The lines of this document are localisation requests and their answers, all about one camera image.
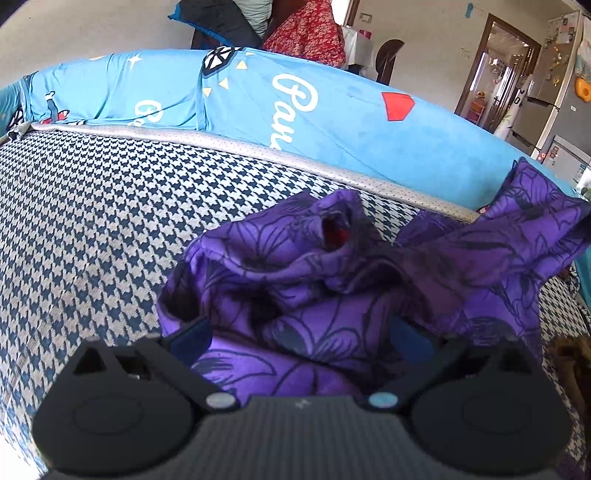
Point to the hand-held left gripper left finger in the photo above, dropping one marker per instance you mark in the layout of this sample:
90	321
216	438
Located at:
191	341

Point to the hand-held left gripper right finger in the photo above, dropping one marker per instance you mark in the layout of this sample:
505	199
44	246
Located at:
413	341

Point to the purple floral garment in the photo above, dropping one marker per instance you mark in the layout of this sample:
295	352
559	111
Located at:
332	286

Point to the houndstooth sofa mat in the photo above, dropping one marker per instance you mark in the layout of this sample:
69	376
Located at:
92	221

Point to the white appliance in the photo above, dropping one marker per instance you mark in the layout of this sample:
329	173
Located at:
568	159

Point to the blue printed sofa cover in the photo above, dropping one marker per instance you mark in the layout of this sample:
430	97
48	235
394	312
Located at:
258	92

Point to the dark wooden chair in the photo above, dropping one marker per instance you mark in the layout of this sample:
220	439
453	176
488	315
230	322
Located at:
390	60

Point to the table with white tablecloth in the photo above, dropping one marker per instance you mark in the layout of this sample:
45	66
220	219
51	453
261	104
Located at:
360	50

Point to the orange fridge magnet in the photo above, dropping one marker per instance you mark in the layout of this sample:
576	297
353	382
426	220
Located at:
582	90

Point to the grey refrigerator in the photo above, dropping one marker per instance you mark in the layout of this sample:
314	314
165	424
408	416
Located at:
549	69

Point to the dark blue-edged folded bedding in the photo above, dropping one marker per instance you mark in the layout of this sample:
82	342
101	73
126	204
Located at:
217	18

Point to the red floral garment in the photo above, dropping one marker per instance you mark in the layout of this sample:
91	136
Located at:
307	32

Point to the grey-green pillow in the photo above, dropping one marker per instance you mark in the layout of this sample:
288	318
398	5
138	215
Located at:
256	14

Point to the glass door with brown frame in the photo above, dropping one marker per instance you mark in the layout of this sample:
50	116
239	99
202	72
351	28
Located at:
489	74

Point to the wall light switch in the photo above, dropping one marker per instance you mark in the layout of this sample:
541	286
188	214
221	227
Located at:
367	17

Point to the brown wooden door frame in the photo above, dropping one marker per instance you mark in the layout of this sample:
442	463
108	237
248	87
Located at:
352	11

